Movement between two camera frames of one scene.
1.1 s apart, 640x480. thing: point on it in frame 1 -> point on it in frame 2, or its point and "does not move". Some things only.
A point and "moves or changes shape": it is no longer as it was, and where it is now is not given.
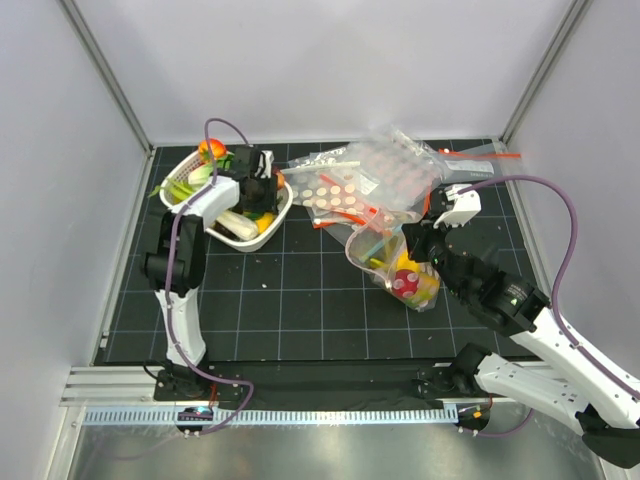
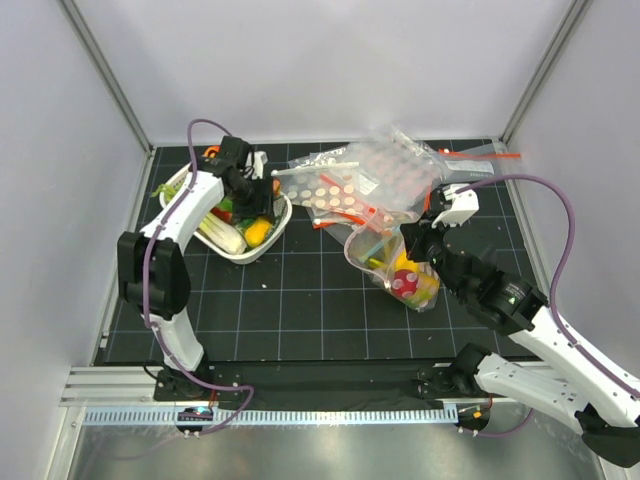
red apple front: [405, 283] does not move
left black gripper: [268, 204] does not move
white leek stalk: [241, 226] -> [226, 235]
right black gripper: [417, 235] does not move
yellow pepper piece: [264, 222] moves or changes shape
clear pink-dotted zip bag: [380, 246] does not move
